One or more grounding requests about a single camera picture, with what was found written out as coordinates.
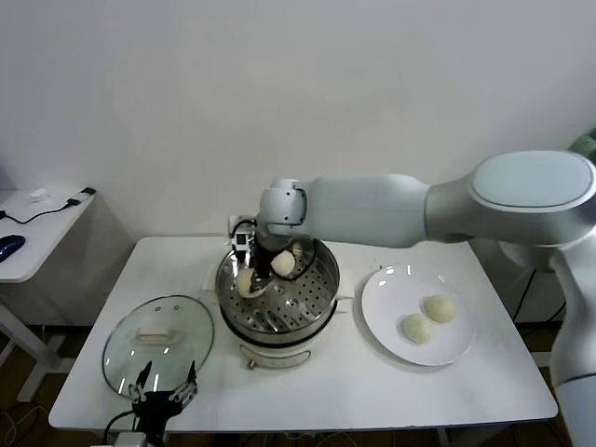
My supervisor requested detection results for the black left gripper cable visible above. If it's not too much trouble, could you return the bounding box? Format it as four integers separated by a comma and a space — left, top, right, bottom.
103, 409, 141, 444

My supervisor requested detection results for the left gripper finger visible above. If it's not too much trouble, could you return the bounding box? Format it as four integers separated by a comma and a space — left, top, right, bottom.
127, 359, 155, 405
168, 359, 199, 405

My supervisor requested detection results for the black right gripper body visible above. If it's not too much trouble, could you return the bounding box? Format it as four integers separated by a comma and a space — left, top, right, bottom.
251, 231, 277, 283

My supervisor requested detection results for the white steamed baozi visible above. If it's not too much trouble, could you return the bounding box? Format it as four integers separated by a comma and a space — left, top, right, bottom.
236, 268, 264, 300
400, 313, 436, 347
422, 293, 459, 324
270, 250, 297, 278

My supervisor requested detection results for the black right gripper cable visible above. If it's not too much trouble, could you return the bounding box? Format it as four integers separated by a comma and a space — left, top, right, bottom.
287, 238, 318, 283

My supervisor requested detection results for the blue computer mouse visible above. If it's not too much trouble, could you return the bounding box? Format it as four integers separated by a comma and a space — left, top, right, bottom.
0, 233, 29, 263

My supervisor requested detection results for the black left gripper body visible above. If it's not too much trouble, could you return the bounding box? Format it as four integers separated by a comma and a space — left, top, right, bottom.
130, 389, 184, 447

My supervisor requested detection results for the perforated steel steamer basket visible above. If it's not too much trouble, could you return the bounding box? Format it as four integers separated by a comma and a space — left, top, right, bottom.
215, 229, 342, 336

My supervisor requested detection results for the round glass pot lid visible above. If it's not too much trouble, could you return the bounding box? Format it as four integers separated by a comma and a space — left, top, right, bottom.
102, 293, 217, 398

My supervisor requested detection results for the small black plug device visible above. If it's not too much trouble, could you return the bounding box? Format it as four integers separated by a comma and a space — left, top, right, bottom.
68, 186, 99, 207

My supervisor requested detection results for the white side desk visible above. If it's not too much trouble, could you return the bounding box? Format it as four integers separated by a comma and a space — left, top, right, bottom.
0, 187, 98, 402

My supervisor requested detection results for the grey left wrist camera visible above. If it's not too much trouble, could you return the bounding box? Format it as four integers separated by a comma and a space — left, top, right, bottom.
113, 431, 148, 447

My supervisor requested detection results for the thin black desk cable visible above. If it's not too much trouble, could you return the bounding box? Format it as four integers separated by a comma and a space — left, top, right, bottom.
0, 199, 78, 225

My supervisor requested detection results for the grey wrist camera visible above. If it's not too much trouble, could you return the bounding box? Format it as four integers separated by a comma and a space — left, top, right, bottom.
226, 214, 259, 263
113, 431, 148, 447

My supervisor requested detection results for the pale green appliance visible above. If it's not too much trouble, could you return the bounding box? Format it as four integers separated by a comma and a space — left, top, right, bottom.
566, 131, 596, 163

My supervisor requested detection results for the white round plate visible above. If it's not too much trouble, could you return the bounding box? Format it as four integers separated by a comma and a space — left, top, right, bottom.
359, 264, 478, 368

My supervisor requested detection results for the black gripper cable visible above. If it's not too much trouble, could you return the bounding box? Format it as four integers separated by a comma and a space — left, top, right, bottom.
103, 409, 141, 444
287, 238, 318, 283

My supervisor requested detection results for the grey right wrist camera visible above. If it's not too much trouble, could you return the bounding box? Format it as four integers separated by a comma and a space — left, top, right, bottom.
226, 214, 259, 263

